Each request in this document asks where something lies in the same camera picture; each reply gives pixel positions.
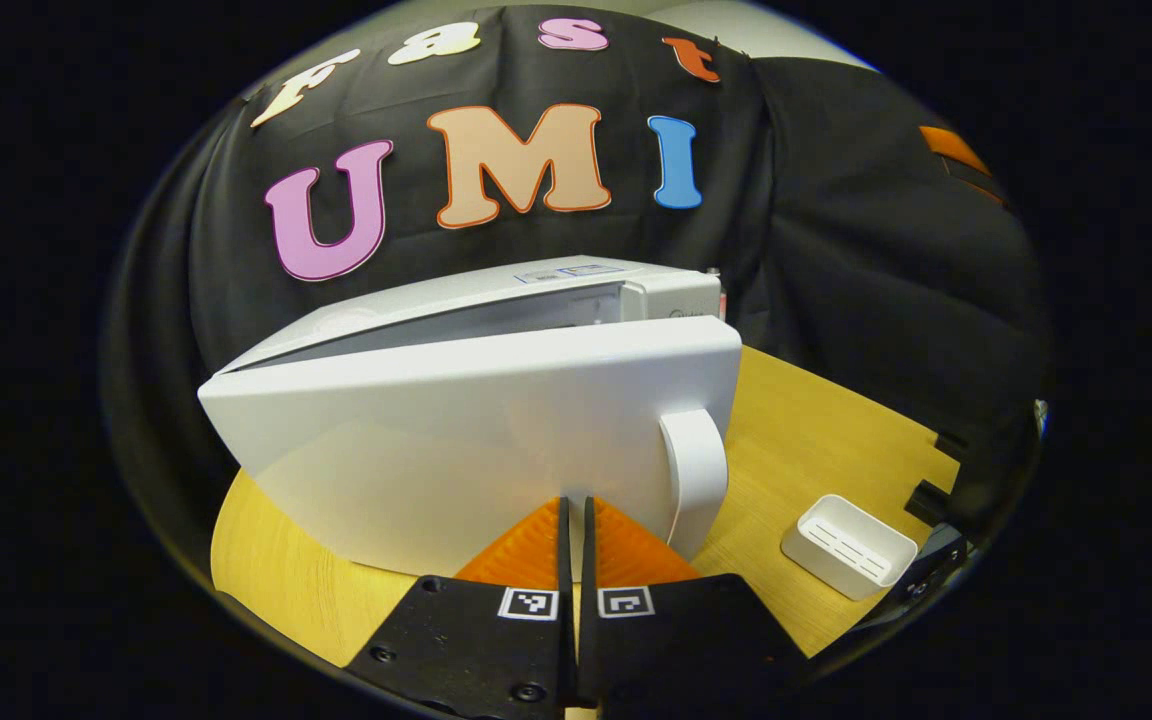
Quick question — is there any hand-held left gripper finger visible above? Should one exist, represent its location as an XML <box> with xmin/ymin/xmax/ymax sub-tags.
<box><xmin>576</xmin><ymin>495</ymin><xmax>807</xmax><ymax>720</ymax></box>
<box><xmin>344</xmin><ymin>495</ymin><xmax>577</xmax><ymax>720</ymax></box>

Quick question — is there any white microwave oven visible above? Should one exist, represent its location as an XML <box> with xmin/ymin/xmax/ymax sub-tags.
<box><xmin>198</xmin><ymin>255</ymin><xmax>744</xmax><ymax>581</ymax></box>

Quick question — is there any black backdrop cloth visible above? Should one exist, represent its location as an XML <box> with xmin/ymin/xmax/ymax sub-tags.
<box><xmin>101</xmin><ymin>5</ymin><xmax>1052</xmax><ymax>601</ymax></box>

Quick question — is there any white slotted plastic tray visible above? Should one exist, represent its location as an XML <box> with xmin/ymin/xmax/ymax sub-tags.
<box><xmin>781</xmin><ymin>494</ymin><xmax>920</xmax><ymax>601</ymax></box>

